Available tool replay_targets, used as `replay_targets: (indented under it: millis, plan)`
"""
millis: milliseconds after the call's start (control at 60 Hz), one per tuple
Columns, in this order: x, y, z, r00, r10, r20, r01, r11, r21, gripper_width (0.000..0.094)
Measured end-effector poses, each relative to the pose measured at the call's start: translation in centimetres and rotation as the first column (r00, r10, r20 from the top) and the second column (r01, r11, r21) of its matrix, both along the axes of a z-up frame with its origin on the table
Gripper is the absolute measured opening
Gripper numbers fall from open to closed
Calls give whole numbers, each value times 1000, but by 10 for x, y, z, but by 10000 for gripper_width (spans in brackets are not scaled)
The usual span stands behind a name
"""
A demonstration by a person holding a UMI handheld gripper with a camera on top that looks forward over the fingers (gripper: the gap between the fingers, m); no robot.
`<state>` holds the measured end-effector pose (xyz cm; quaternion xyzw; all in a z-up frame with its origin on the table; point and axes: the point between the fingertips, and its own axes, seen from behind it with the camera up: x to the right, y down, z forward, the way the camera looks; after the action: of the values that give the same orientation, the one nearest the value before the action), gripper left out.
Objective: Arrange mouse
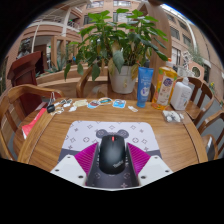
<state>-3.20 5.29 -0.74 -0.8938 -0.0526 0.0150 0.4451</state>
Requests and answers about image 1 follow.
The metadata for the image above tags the crumpled clear packet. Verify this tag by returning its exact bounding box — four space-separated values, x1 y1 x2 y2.
162 110 184 123

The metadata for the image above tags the cream sticker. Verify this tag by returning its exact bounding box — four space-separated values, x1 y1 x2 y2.
72 99 88 108

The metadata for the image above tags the black car key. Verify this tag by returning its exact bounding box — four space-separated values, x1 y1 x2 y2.
46 103 56 114

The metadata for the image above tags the green plant in white pot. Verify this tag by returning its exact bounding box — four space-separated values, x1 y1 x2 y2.
63 8 169 95

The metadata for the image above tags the red and white bag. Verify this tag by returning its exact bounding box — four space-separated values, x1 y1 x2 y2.
21 107 48 140

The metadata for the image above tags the white pump bottle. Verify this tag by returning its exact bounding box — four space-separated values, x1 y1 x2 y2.
170 76 193 111

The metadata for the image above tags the grey white printed mouse pad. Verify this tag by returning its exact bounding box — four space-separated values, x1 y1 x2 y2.
58 120 163 189

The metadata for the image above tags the white sculpture on pedestal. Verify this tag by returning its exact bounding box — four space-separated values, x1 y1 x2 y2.
181 49 198 78

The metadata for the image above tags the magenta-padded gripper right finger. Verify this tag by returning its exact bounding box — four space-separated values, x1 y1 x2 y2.
125 142 174 188

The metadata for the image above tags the dark red wooden pedestal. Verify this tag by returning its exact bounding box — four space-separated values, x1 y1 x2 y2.
6 50 44 116

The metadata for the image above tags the yellow liquid bottle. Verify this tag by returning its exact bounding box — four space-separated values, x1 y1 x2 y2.
151 58 179 111

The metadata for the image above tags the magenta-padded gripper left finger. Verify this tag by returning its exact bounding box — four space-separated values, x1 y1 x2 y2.
49 142 100 188

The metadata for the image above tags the black computer mouse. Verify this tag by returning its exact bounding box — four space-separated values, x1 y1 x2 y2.
98 134 128 175

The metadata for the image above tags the blue square sticker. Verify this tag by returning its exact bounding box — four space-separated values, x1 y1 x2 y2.
112 98 127 109

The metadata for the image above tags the blue tube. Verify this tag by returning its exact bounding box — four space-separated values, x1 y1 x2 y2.
136 66 155 109

